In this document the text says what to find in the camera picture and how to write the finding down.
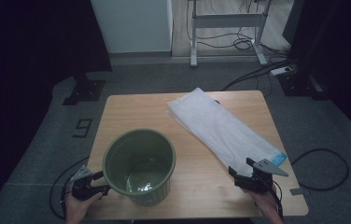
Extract green plastic bin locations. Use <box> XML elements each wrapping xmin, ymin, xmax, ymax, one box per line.
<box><xmin>102</xmin><ymin>128</ymin><xmax>177</xmax><ymax>207</ymax></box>

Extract black cables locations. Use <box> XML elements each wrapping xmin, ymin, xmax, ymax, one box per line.
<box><xmin>188</xmin><ymin>0</ymin><xmax>273</xmax><ymax>68</ymax></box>

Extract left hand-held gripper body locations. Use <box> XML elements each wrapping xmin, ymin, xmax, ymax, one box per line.
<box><xmin>70</xmin><ymin>164</ymin><xmax>94</xmax><ymax>202</ymax></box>

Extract black stand base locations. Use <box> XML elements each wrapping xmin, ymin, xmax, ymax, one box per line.
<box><xmin>277</xmin><ymin>73</ymin><xmax>330</xmax><ymax>101</ymax></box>
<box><xmin>62</xmin><ymin>71</ymin><xmax>106</xmax><ymax>106</ymax></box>

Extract person's left hand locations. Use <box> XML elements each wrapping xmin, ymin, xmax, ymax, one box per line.
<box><xmin>64</xmin><ymin>190</ymin><xmax>105</xmax><ymax>220</ymax></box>

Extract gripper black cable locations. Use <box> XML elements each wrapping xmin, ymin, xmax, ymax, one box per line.
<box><xmin>60</xmin><ymin>175</ymin><xmax>75</xmax><ymax>207</ymax></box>
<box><xmin>270</xmin><ymin>180</ymin><xmax>285</xmax><ymax>220</ymax></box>

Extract coiled thin black cable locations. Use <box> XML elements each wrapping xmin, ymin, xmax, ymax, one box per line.
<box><xmin>186</xmin><ymin>0</ymin><xmax>260</xmax><ymax>51</ymax></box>

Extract black curtain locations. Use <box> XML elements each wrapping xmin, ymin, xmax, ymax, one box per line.
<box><xmin>282</xmin><ymin>0</ymin><xmax>351</xmax><ymax>147</ymax></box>
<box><xmin>0</xmin><ymin>0</ymin><xmax>113</xmax><ymax>188</ymax></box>

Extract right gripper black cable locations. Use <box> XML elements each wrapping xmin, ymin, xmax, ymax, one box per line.
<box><xmin>270</xmin><ymin>180</ymin><xmax>285</xmax><ymax>220</ymax></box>

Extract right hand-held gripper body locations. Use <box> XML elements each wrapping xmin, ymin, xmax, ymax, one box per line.
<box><xmin>233</xmin><ymin>159</ymin><xmax>289</xmax><ymax>194</ymax></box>

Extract person's right hand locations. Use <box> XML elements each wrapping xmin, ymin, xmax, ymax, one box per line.
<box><xmin>245</xmin><ymin>185</ymin><xmax>282</xmax><ymax>218</ymax></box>

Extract looped black floor cable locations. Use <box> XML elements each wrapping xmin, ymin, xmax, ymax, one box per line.
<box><xmin>290</xmin><ymin>147</ymin><xmax>350</xmax><ymax>191</ymax></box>

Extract thick black floor cable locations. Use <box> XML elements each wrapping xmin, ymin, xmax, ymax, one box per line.
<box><xmin>221</xmin><ymin>57</ymin><xmax>298</xmax><ymax>92</ymax></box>

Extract white power strip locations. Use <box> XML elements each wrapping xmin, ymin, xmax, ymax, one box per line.
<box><xmin>270</xmin><ymin>65</ymin><xmax>293</xmax><ymax>77</ymax></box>

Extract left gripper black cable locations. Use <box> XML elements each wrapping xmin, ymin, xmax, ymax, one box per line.
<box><xmin>60</xmin><ymin>175</ymin><xmax>75</xmax><ymax>207</ymax></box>

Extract white plastic bin bag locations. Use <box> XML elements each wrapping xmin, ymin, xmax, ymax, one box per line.
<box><xmin>166</xmin><ymin>87</ymin><xmax>288</xmax><ymax>177</ymax></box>

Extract white cabinet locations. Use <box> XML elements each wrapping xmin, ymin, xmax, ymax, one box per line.
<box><xmin>90</xmin><ymin>0</ymin><xmax>174</xmax><ymax>54</ymax></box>

